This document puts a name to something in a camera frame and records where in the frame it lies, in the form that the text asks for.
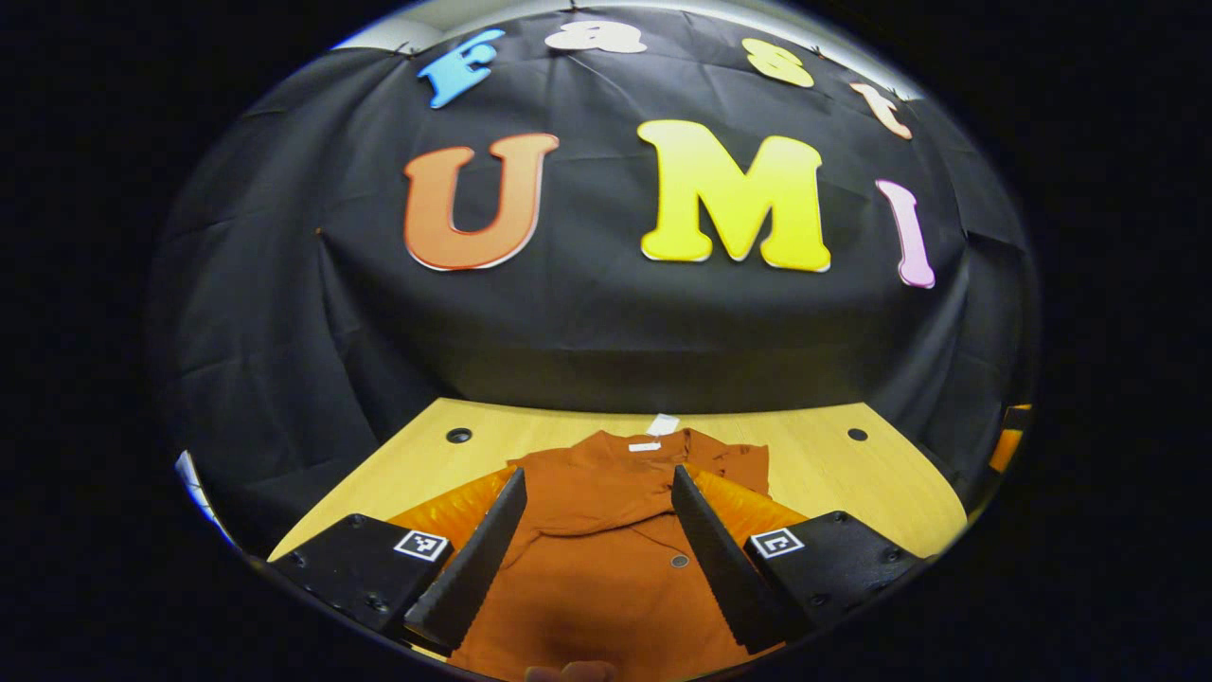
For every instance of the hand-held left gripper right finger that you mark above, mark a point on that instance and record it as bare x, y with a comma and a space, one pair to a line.
724, 568

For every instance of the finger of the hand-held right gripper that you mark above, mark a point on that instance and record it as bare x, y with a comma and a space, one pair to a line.
1006, 447

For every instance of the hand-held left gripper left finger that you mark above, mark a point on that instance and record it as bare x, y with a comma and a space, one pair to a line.
473, 568

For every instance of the orange jacket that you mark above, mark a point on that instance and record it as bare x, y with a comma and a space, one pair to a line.
597, 568

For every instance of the black backdrop cloth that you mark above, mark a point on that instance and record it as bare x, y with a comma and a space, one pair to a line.
587, 332

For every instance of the white side desk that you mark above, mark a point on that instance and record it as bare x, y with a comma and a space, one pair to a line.
194, 485

